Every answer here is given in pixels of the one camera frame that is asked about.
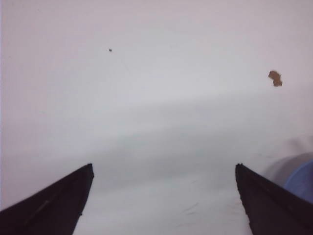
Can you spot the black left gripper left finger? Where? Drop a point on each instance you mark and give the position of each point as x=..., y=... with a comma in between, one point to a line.
x=54, y=210

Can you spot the blue round plate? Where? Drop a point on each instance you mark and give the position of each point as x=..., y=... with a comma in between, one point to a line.
x=300, y=182

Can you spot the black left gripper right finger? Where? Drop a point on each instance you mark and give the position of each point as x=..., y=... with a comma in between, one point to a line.
x=271, y=209

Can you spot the small brown table mark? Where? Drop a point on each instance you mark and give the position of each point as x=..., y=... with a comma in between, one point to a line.
x=276, y=78

